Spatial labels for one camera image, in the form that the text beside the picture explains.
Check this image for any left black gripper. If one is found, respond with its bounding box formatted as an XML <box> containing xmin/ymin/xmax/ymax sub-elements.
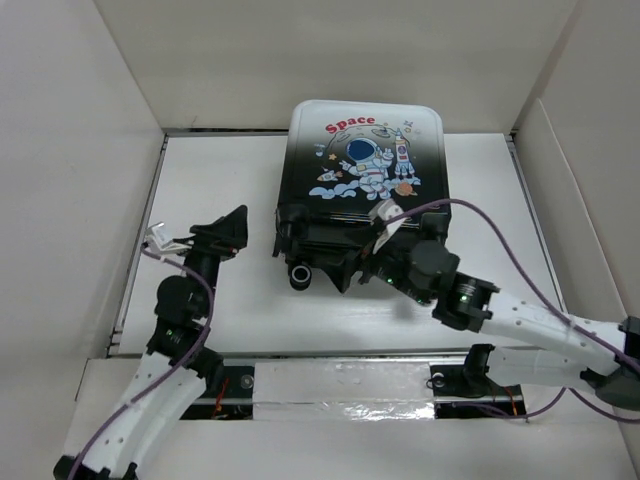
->
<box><xmin>170</xmin><ymin>205</ymin><xmax>248</xmax><ymax>315</ymax></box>

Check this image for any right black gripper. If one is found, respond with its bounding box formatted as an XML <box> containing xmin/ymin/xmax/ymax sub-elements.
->
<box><xmin>317</xmin><ymin>222</ymin><xmax>431</xmax><ymax>305</ymax></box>

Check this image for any small space-print suitcase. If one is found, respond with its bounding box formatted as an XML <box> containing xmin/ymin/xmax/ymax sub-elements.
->
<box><xmin>273</xmin><ymin>99</ymin><xmax>449</xmax><ymax>291</ymax></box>

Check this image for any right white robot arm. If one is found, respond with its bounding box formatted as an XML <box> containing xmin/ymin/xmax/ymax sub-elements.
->
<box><xmin>319</xmin><ymin>240</ymin><xmax>639</xmax><ymax>411</ymax></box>

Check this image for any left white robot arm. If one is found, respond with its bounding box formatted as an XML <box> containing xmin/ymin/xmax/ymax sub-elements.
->
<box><xmin>53</xmin><ymin>205</ymin><xmax>248</xmax><ymax>479</ymax></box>

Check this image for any silver foil tape strip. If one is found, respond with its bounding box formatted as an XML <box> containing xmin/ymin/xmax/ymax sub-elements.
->
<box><xmin>252</xmin><ymin>359</ymin><xmax>435</xmax><ymax>422</ymax></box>

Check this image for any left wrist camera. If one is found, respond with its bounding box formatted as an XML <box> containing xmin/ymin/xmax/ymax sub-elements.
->
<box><xmin>142</xmin><ymin>222</ymin><xmax>190</xmax><ymax>256</ymax></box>

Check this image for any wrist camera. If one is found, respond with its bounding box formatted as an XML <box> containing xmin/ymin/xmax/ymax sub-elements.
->
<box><xmin>368</xmin><ymin>199</ymin><xmax>405</xmax><ymax>254</ymax></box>
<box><xmin>142</xmin><ymin>222</ymin><xmax>190</xmax><ymax>256</ymax></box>

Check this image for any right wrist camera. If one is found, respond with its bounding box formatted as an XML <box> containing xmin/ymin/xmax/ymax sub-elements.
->
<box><xmin>368</xmin><ymin>199</ymin><xmax>405</xmax><ymax>254</ymax></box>

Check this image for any aluminium rail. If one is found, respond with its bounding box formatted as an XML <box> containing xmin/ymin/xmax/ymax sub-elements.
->
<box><xmin>99</xmin><ymin>347</ymin><xmax>481</xmax><ymax>361</ymax></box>

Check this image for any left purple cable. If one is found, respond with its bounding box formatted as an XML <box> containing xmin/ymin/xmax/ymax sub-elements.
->
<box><xmin>64</xmin><ymin>249</ymin><xmax>217</xmax><ymax>480</ymax></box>

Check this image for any purple cable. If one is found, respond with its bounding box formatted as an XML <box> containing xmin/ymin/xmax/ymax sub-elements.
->
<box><xmin>384</xmin><ymin>198</ymin><xmax>640</xmax><ymax>421</ymax></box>
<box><xmin>64</xmin><ymin>249</ymin><xmax>217</xmax><ymax>480</ymax></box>

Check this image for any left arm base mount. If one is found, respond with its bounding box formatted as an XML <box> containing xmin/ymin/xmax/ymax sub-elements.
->
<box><xmin>181</xmin><ymin>365</ymin><xmax>255</xmax><ymax>420</ymax></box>

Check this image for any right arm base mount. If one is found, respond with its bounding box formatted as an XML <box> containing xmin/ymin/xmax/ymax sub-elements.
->
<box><xmin>425</xmin><ymin>363</ymin><xmax>527</xmax><ymax>420</ymax></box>

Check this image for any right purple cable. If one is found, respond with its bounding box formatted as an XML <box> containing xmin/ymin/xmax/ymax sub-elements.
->
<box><xmin>384</xmin><ymin>198</ymin><xmax>640</xmax><ymax>421</ymax></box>

